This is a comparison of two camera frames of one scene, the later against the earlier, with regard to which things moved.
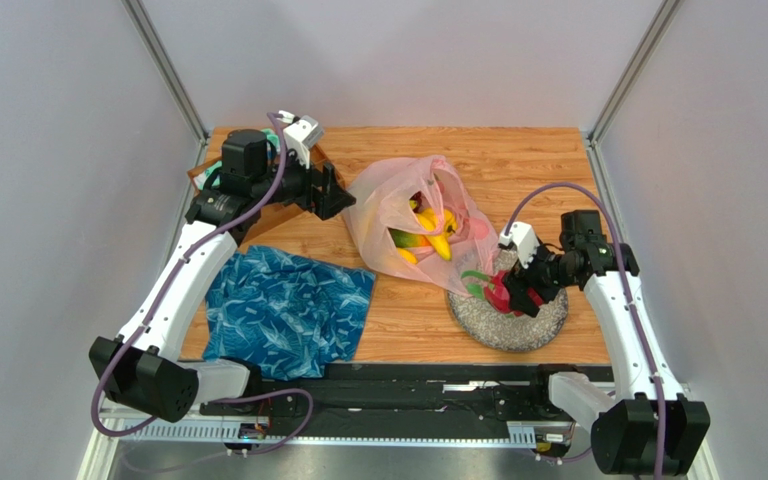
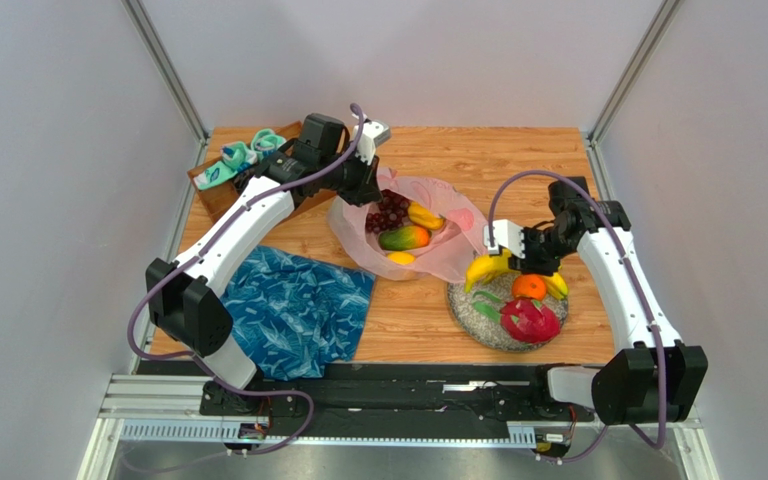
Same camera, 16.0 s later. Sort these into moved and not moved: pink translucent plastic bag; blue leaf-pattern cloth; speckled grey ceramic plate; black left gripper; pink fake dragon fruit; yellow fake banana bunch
Moved: pink translucent plastic bag; black left gripper; pink fake dragon fruit; yellow fake banana bunch
Not moved: blue leaf-pattern cloth; speckled grey ceramic plate
